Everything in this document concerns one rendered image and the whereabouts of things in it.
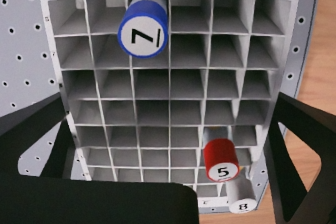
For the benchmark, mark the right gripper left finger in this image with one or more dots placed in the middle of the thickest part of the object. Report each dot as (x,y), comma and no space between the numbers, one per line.
(21,129)

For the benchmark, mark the white tube rack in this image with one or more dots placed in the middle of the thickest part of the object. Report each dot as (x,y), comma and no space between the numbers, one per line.
(169,90)

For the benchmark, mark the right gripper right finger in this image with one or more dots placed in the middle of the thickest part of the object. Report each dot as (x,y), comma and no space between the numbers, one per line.
(317,129)

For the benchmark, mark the grey rectangular base plate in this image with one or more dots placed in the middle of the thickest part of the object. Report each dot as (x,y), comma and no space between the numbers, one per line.
(27,74)

